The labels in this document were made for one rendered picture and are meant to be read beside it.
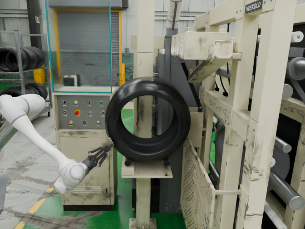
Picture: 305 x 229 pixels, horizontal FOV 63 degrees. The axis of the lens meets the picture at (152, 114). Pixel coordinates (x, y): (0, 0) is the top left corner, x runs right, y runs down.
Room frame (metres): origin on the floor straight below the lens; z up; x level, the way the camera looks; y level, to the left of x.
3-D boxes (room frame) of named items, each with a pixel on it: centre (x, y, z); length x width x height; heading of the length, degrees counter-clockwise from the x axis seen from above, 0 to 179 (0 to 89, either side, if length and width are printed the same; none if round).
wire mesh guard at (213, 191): (1.59, -0.30, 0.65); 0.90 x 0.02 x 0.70; 3
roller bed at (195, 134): (2.04, -0.33, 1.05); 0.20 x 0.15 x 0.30; 3
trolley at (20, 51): (5.32, 2.76, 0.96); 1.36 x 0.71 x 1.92; 176
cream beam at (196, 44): (1.69, -0.27, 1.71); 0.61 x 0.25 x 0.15; 3
